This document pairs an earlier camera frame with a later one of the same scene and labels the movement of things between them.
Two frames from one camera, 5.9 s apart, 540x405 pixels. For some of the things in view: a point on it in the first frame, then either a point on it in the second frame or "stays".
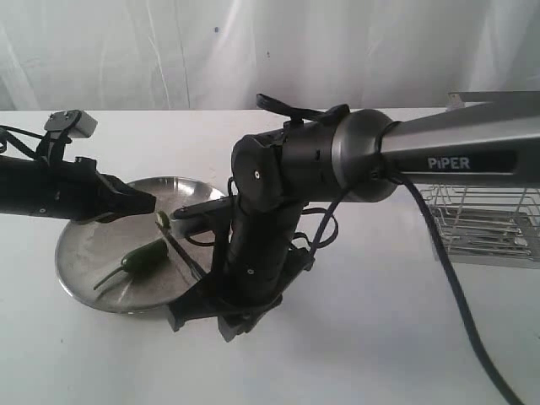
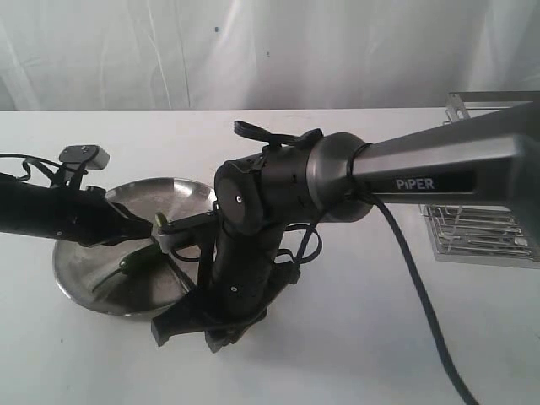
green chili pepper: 145,257 stays
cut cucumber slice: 162,220 stays
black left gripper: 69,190 -> 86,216
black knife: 193,267 -> 181,272
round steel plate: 86,252 stays
